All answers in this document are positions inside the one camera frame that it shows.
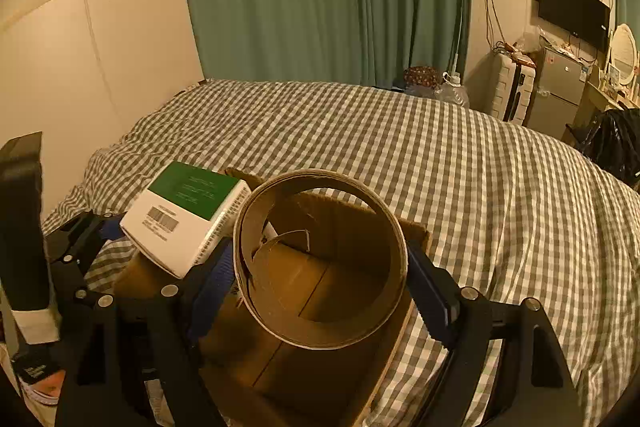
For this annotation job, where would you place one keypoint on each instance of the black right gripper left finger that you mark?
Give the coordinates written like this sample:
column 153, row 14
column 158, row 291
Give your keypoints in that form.
column 111, row 346

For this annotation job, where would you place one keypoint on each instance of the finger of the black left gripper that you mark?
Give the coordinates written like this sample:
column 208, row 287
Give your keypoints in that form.
column 73, row 247
column 212, row 280

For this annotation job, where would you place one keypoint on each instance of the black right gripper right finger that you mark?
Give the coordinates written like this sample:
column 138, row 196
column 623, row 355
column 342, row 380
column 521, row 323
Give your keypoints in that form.
column 532, row 385

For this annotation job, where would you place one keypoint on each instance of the white green medicine box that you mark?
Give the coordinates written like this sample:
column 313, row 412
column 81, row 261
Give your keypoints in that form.
column 182, row 215

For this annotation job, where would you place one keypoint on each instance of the white tape roll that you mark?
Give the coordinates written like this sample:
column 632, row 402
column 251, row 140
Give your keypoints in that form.
column 320, row 259

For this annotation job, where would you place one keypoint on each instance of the brown cardboard box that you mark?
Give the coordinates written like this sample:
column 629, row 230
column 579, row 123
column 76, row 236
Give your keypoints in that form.
column 258, row 379

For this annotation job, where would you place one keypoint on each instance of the grey white checkered bedspread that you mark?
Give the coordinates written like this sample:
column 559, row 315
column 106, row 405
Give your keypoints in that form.
column 513, row 212

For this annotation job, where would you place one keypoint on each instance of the black bag on chair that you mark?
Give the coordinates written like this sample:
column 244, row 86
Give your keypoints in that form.
column 611, row 141

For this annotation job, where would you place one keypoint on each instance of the grey mini fridge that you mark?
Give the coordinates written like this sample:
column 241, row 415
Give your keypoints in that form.
column 557, row 93

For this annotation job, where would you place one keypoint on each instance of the white suitcase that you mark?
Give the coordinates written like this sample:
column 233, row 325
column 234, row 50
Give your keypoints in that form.
column 510, row 87

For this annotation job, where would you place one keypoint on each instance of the white oval vanity mirror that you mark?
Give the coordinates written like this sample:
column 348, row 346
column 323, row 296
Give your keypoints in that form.
column 622, row 58

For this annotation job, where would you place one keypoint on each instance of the black wall television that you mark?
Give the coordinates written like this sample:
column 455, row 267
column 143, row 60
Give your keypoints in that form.
column 588, row 20

